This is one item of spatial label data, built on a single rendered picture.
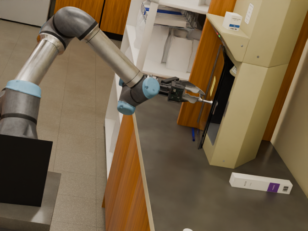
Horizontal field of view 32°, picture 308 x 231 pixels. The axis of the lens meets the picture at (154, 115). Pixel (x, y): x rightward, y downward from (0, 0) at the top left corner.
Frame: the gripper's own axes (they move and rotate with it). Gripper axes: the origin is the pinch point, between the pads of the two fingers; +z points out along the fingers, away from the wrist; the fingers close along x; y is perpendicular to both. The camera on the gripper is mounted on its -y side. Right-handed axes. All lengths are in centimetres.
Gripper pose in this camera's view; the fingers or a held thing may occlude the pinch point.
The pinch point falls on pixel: (201, 95)
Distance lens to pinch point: 229.0
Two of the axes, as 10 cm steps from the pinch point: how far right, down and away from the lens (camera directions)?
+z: 9.7, 2.4, 0.3
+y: -0.7, 3.7, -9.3
